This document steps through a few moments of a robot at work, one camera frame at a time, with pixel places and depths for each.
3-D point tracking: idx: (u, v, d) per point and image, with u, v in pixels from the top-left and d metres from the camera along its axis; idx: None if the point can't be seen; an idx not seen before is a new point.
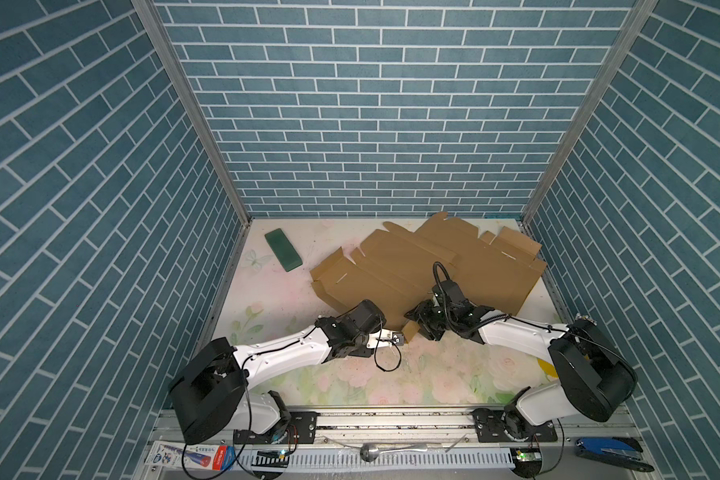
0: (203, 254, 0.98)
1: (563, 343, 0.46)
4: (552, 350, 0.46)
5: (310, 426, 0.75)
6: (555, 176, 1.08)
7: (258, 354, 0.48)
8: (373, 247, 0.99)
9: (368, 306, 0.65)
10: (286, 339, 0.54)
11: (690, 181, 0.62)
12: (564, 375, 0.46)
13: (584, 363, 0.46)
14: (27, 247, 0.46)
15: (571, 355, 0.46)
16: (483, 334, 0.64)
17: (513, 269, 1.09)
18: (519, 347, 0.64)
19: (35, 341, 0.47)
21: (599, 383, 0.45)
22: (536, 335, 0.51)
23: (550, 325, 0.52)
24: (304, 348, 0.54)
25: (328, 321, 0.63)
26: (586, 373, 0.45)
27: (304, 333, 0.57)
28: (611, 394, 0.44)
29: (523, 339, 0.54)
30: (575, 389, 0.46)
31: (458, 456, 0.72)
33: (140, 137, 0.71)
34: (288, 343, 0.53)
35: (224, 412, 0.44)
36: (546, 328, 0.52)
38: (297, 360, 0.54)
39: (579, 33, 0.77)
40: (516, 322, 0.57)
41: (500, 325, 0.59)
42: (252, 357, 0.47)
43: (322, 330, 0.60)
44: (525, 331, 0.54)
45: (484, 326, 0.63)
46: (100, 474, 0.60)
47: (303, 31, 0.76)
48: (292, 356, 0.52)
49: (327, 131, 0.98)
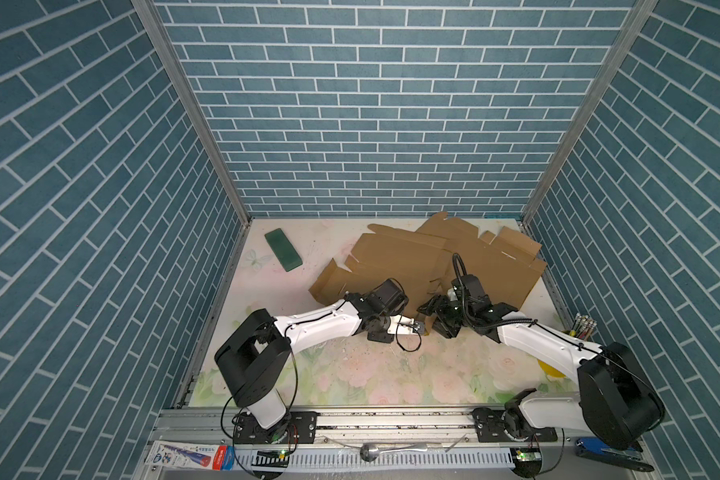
0: (203, 254, 0.98)
1: (593, 364, 0.44)
4: (580, 368, 0.44)
5: (310, 426, 0.75)
6: (555, 176, 1.08)
7: (297, 323, 0.51)
8: (365, 251, 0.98)
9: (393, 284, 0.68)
10: (317, 310, 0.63)
11: (690, 181, 0.62)
12: (587, 395, 0.44)
13: (614, 389, 0.46)
14: (27, 247, 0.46)
15: (603, 380, 0.43)
16: (503, 333, 0.61)
17: (513, 269, 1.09)
18: (538, 355, 0.54)
19: (35, 341, 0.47)
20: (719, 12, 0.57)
21: (627, 412, 0.43)
22: (564, 350, 0.48)
23: (581, 343, 0.49)
24: (337, 319, 0.57)
25: (355, 296, 0.66)
26: (615, 400, 0.43)
27: (336, 305, 0.60)
28: (634, 424, 0.42)
29: (546, 350, 0.52)
30: (593, 411, 0.44)
31: (458, 456, 0.72)
33: (140, 137, 0.71)
34: (322, 314, 0.56)
35: (271, 376, 0.47)
36: (577, 345, 0.49)
38: (330, 330, 0.56)
39: (579, 33, 0.77)
40: (543, 329, 0.54)
41: (524, 331, 0.56)
42: (292, 325, 0.50)
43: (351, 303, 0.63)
44: (551, 342, 0.51)
45: (504, 327, 0.60)
46: (100, 474, 0.60)
47: (303, 31, 0.76)
48: (326, 327, 0.55)
49: (327, 131, 0.98)
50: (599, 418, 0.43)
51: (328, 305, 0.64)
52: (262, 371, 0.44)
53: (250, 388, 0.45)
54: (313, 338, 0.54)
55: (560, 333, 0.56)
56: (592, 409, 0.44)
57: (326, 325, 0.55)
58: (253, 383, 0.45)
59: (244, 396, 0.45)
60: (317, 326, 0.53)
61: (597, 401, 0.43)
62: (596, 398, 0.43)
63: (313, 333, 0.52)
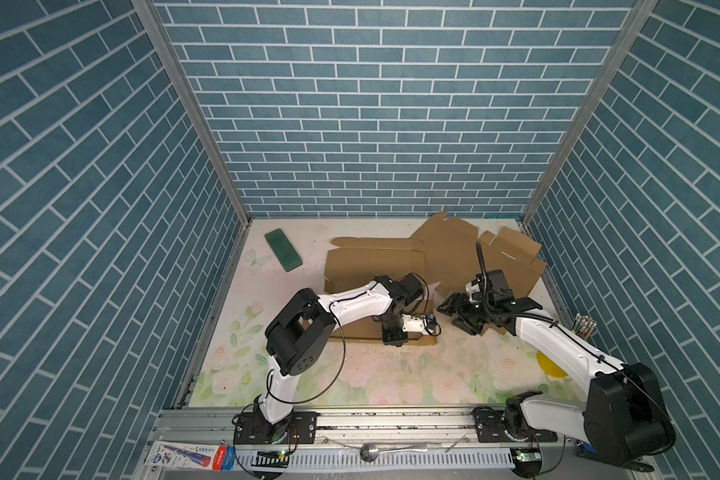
0: (203, 254, 0.98)
1: (608, 379, 0.43)
4: (592, 379, 0.43)
5: (310, 426, 0.75)
6: (555, 176, 1.08)
7: (338, 301, 0.56)
8: (344, 266, 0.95)
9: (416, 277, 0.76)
10: (354, 290, 0.61)
11: (690, 181, 0.62)
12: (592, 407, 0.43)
13: (625, 407, 0.45)
14: (28, 247, 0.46)
15: (614, 395, 0.42)
16: (522, 327, 0.59)
17: (513, 270, 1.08)
18: (555, 358, 0.52)
19: (35, 341, 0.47)
20: (719, 12, 0.57)
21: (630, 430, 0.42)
22: (583, 359, 0.47)
23: (602, 355, 0.47)
24: (372, 298, 0.62)
25: (385, 278, 0.70)
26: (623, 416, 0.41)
27: (369, 287, 0.64)
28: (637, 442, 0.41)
29: (564, 354, 0.50)
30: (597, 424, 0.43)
31: (458, 456, 0.72)
33: (140, 137, 0.71)
34: (358, 293, 0.61)
35: (318, 347, 0.53)
36: (597, 356, 0.47)
38: (365, 310, 0.62)
39: (579, 33, 0.77)
40: (565, 332, 0.53)
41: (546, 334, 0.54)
42: (334, 302, 0.55)
43: (381, 285, 0.67)
44: (571, 349, 0.49)
45: (524, 321, 0.58)
46: (100, 474, 0.60)
47: (303, 31, 0.76)
48: (363, 305, 0.60)
49: (327, 131, 0.98)
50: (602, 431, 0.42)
51: (364, 285, 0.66)
52: (310, 342, 0.49)
53: (300, 359, 0.51)
54: (351, 315, 0.59)
55: (581, 340, 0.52)
56: (595, 421, 0.43)
57: (364, 302, 0.60)
58: (303, 354, 0.50)
59: (295, 365, 0.51)
60: (356, 301, 0.59)
61: (601, 412, 0.42)
62: (603, 411, 0.41)
63: (353, 310, 0.58)
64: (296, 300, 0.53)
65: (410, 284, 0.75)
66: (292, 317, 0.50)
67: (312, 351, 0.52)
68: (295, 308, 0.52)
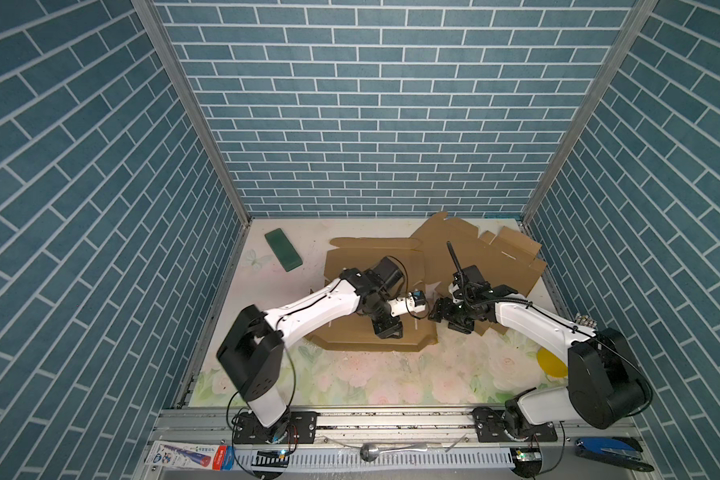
0: (203, 254, 0.98)
1: (585, 347, 0.45)
4: (572, 348, 0.45)
5: (310, 426, 0.75)
6: (555, 176, 1.08)
7: (290, 314, 0.50)
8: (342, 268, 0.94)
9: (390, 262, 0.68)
10: (309, 296, 0.54)
11: (690, 180, 0.62)
12: (574, 372, 0.45)
13: (603, 371, 0.48)
14: (28, 247, 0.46)
15: (592, 361, 0.44)
16: (500, 311, 0.62)
17: (511, 271, 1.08)
18: (534, 336, 0.55)
19: (35, 341, 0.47)
20: None
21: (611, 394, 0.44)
22: (558, 332, 0.50)
23: (575, 325, 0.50)
24: (333, 301, 0.55)
25: (353, 272, 0.63)
26: (602, 382, 0.44)
27: (329, 288, 0.58)
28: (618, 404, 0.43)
29: (542, 332, 0.52)
30: (580, 392, 0.45)
31: (458, 456, 0.72)
33: (140, 137, 0.71)
34: (316, 298, 0.54)
35: (271, 368, 0.47)
36: (571, 328, 0.50)
38: (328, 315, 0.55)
39: (579, 33, 0.77)
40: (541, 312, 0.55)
41: (521, 312, 0.57)
42: (284, 316, 0.49)
43: (347, 281, 0.60)
44: (547, 323, 0.52)
45: (502, 304, 0.61)
46: (100, 473, 0.60)
47: (303, 31, 0.76)
48: (322, 311, 0.53)
49: (327, 131, 0.98)
50: (585, 400, 0.44)
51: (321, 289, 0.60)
52: (261, 367, 0.44)
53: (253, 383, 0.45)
54: (311, 324, 0.53)
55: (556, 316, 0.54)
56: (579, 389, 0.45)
57: (323, 308, 0.53)
58: (255, 379, 0.45)
59: (249, 391, 0.46)
60: (313, 310, 0.52)
61: (583, 380, 0.44)
62: (583, 378, 0.44)
63: (310, 319, 0.51)
64: (240, 320, 0.47)
65: (384, 272, 0.68)
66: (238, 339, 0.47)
67: (265, 373, 0.46)
68: (240, 329, 0.47)
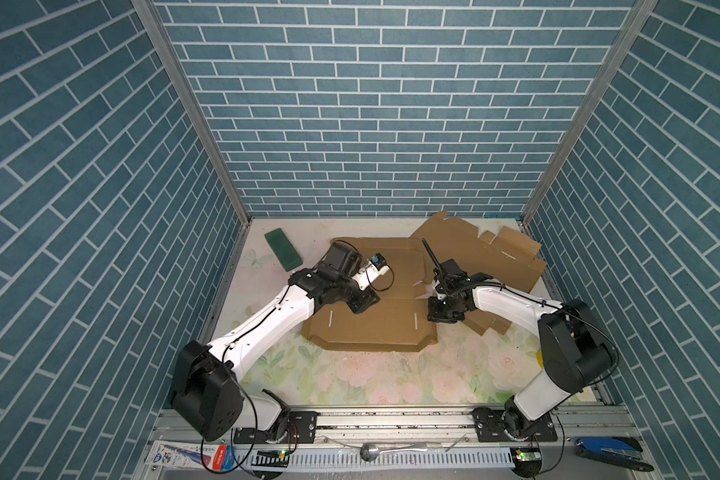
0: (203, 254, 0.98)
1: (552, 317, 0.48)
4: (542, 321, 0.48)
5: (310, 426, 0.75)
6: (555, 176, 1.08)
7: (236, 340, 0.46)
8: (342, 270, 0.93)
9: (338, 246, 0.63)
10: (257, 313, 0.50)
11: (690, 180, 0.62)
12: (546, 345, 0.48)
13: (570, 339, 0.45)
14: (28, 247, 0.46)
15: (559, 331, 0.47)
16: (478, 296, 0.65)
17: (511, 270, 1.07)
18: (510, 315, 0.58)
19: (35, 341, 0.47)
20: None
21: (580, 359, 0.47)
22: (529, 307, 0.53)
23: (544, 299, 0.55)
24: (286, 311, 0.52)
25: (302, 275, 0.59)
26: (569, 347, 0.47)
27: (278, 298, 0.54)
28: (587, 370, 0.47)
29: (516, 309, 0.55)
30: (554, 361, 0.48)
31: (458, 456, 0.72)
33: (140, 137, 0.71)
34: (266, 312, 0.51)
35: (232, 400, 0.44)
36: (541, 302, 0.53)
38: (283, 327, 0.52)
39: (579, 33, 0.77)
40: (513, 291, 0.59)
41: (496, 294, 0.60)
42: (231, 345, 0.45)
43: (298, 285, 0.57)
44: (519, 301, 0.56)
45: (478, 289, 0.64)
46: (100, 473, 0.60)
47: (303, 31, 0.76)
48: (275, 325, 0.50)
49: (327, 131, 0.98)
50: (558, 367, 0.47)
51: (269, 301, 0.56)
52: (217, 403, 0.41)
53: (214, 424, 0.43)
54: (266, 342, 0.49)
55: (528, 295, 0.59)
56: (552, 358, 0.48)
57: (274, 324, 0.49)
58: (215, 417, 0.42)
59: (212, 428, 0.43)
60: (262, 330, 0.48)
61: (556, 350, 0.46)
62: (554, 346, 0.46)
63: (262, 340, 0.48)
64: (183, 361, 0.43)
65: (335, 260, 0.63)
66: (186, 382, 0.45)
67: (223, 410, 0.43)
68: (185, 371, 0.43)
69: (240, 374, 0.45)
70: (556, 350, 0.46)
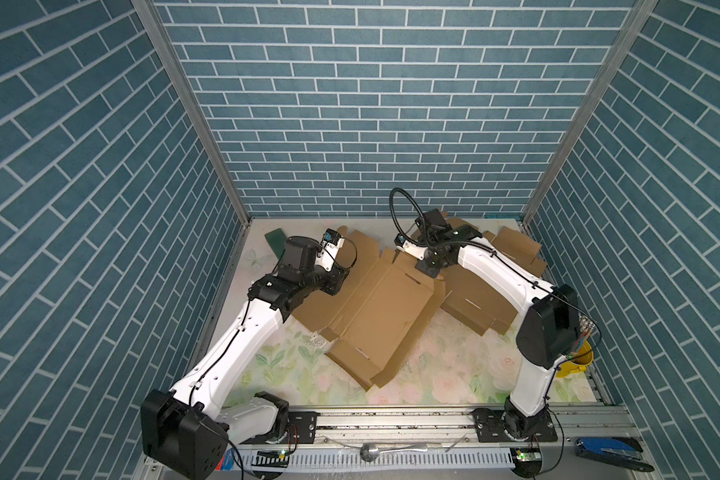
0: (203, 254, 0.98)
1: (543, 302, 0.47)
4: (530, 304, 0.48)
5: (310, 426, 0.75)
6: (555, 176, 1.08)
7: (203, 375, 0.42)
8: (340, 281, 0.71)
9: (292, 244, 0.57)
10: (220, 341, 0.47)
11: (690, 181, 0.62)
12: (525, 324, 0.50)
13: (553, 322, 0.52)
14: (28, 247, 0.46)
15: (547, 317, 0.48)
16: (464, 256, 0.61)
17: None
18: (493, 280, 0.57)
19: (35, 341, 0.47)
20: None
21: (554, 339, 0.50)
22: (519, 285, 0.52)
23: (536, 280, 0.52)
24: (249, 332, 0.48)
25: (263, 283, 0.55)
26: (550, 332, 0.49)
27: (239, 320, 0.49)
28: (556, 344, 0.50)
29: (503, 279, 0.54)
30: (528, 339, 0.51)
31: (457, 456, 0.72)
33: (140, 137, 0.71)
34: (228, 338, 0.47)
35: (213, 435, 0.42)
36: (532, 282, 0.52)
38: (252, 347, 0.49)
39: (579, 33, 0.77)
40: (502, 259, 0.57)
41: (487, 261, 0.57)
42: (196, 384, 0.42)
43: (259, 297, 0.53)
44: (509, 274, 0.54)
45: (468, 249, 0.60)
46: (100, 474, 0.60)
47: (303, 31, 0.76)
48: (241, 347, 0.46)
49: (327, 131, 0.98)
50: (532, 343, 0.50)
51: (230, 325, 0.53)
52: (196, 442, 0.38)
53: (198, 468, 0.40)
54: (236, 367, 0.46)
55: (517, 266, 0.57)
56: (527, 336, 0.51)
57: (239, 348, 0.46)
58: (198, 457, 0.40)
59: (199, 468, 0.41)
60: (227, 358, 0.45)
61: (537, 332, 0.48)
62: (535, 328, 0.48)
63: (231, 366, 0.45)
64: (147, 412, 0.39)
65: (292, 257, 0.57)
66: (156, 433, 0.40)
67: (205, 452, 0.41)
68: (153, 422, 0.39)
69: (216, 409, 0.43)
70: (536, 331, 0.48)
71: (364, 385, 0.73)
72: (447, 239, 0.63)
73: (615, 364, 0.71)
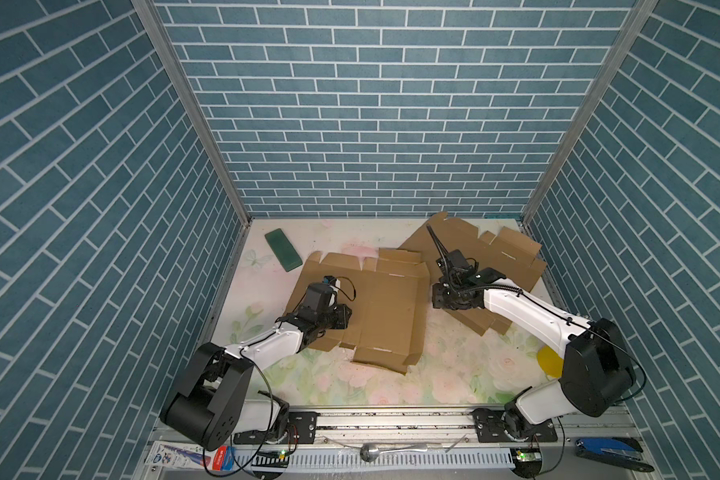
0: (203, 254, 0.98)
1: (582, 341, 0.44)
4: (570, 344, 0.44)
5: (310, 426, 0.75)
6: (555, 176, 1.08)
7: (249, 346, 0.51)
8: None
9: (314, 288, 0.70)
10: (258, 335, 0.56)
11: (690, 181, 0.62)
12: (571, 366, 0.45)
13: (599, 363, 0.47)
14: (27, 247, 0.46)
15: (589, 357, 0.44)
16: (491, 299, 0.59)
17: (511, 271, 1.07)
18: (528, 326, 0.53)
19: (35, 341, 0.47)
20: None
21: (604, 382, 0.45)
22: (553, 324, 0.48)
23: (570, 317, 0.49)
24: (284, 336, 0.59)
25: (289, 317, 0.67)
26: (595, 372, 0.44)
27: (277, 325, 0.62)
28: (609, 392, 0.45)
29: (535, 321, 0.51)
30: (577, 385, 0.45)
31: (457, 456, 0.72)
33: (140, 137, 0.71)
34: (265, 336, 0.56)
35: (234, 406, 0.45)
36: (566, 319, 0.49)
38: (282, 349, 0.59)
39: (579, 34, 0.77)
40: (532, 300, 0.54)
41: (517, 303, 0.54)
42: (244, 348, 0.50)
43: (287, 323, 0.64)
44: (542, 315, 0.51)
45: (492, 291, 0.58)
46: (100, 474, 0.60)
47: (303, 31, 0.76)
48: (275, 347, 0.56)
49: (327, 131, 0.98)
50: (581, 388, 0.44)
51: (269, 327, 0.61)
52: (227, 399, 0.43)
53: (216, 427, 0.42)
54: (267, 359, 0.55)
55: (550, 306, 0.52)
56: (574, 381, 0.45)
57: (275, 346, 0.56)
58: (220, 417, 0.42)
59: (212, 436, 0.42)
60: (268, 343, 0.54)
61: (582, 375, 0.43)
62: (581, 370, 0.43)
63: (266, 353, 0.54)
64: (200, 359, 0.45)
65: (313, 300, 0.70)
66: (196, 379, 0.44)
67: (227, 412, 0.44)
68: (199, 368, 0.45)
69: None
70: (582, 372, 0.43)
71: (402, 374, 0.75)
72: (470, 284, 0.63)
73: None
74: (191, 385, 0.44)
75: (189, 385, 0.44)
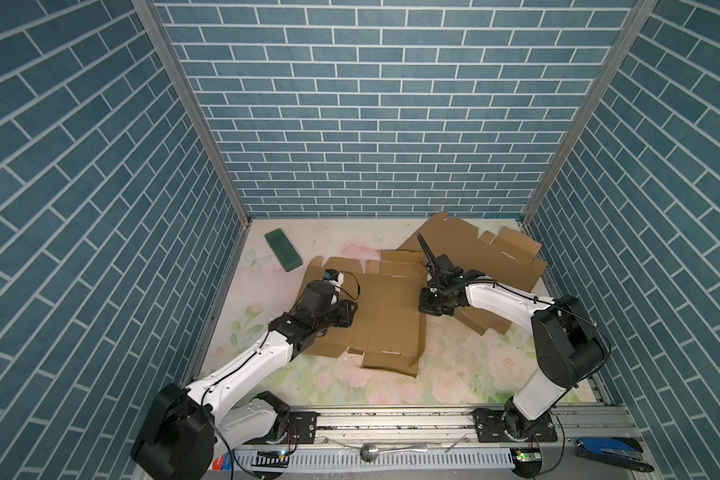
0: (203, 254, 0.98)
1: (546, 313, 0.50)
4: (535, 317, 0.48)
5: (310, 426, 0.75)
6: (555, 175, 1.08)
7: (216, 383, 0.46)
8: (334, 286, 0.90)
9: (313, 287, 0.65)
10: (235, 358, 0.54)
11: (690, 181, 0.62)
12: (537, 341, 0.49)
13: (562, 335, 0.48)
14: (27, 247, 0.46)
15: (553, 328, 0.48)
16: (471, 294, 0.65)
17: (511, 272, 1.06)
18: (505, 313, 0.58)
19: (35, 341, 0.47)
20: None
21: (573, 356, 0.48)
22: (522, 304, 0.53)
23: (536, 296, 0.54)
24: (265, 356, 0.53)
25: (283, 321, 0.62)
26: (561, 343, 0.47)
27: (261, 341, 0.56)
28: (580, 363, 0.47)
29: (508, 305, 0.56)
30: (546, 355, 0.48)
31: (457, 456, 0.72)
33: (140, 137, 0.71)
34: (246, 357, 0.52)
35: (204, 448, 0.43)
36: (533, 298, 0.54)
38: (263, 371, 0.53)
39: (579, 34, 0.77)
40: (506, 287, 0.59)
41: (488, 290, 0.61)
42: (210, 388, 0.45)
43: (278, 332, 0.59)
44: (512, 298, 0.56)
45: (472, 286, 0.64)
46: (100, 474, 0.60)
47: (303, 31, 0.76)
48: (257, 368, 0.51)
49: (327, 131, 0.98)
50: (551, 363, 0.48)
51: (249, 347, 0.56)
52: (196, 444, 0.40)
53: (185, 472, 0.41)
54: (245, 385, 0.50)
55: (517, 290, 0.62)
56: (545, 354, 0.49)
57: (253, 369, 0.50)
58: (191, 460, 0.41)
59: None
60: (241, 373, 0.49)
61: (548, 348, 0.47)
62: (548, 346, 0.47)
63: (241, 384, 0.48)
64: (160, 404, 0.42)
65: (309, 300, 0.64)
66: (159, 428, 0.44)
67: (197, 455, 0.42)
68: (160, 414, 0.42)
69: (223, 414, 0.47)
70: (551, 349, 0.47)
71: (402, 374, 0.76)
72: (455, 283, 0.68)
73: (615, 364, 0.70)
74: (155, 431, 0.41)
75: (153, 431, 0.41)
